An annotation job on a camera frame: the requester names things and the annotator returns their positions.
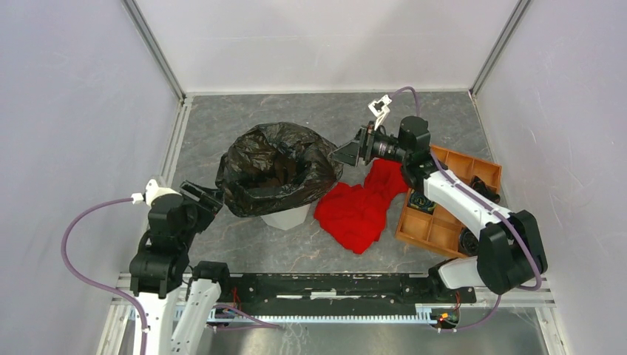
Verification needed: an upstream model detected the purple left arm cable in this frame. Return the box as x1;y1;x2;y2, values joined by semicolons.
61;197;149;355

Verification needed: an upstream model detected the orange compartment tray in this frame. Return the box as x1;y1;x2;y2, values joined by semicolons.
395;145;502;258

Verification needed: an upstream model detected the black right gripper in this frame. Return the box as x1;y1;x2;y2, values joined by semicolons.
328;121;410;168

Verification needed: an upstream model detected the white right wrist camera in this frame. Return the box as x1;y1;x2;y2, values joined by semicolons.
367;94;392;130

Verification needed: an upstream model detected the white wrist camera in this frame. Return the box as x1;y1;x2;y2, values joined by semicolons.
131;176;181;206
367;94;392;130

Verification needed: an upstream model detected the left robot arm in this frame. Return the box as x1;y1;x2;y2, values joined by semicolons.
129;178;232;354

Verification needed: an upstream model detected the white octagonal trash bin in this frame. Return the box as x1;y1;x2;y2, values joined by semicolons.
261;204;311;231

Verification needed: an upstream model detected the black rolled item in tray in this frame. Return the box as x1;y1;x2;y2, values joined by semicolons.
458;228;479;257

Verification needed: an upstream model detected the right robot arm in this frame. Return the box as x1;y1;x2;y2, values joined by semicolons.
331;116;548;302

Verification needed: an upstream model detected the black plastic trash bag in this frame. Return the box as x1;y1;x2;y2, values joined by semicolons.
215;122;343;217

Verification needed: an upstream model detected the black cable bundle in tray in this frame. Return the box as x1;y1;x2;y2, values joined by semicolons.
470;175;501;204

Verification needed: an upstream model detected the dark rolled sock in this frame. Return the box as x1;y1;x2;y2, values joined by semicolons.
407;190;436;214

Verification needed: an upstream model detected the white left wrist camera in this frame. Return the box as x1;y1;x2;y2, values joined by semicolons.
131;176;181;206

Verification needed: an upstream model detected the red cloth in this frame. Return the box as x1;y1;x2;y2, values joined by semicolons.
313;159;408;254

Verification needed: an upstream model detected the white toothed cable strip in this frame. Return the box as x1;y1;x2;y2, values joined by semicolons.
205;305;454;325

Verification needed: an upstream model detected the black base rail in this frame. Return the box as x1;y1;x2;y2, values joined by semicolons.
192;261;477;318

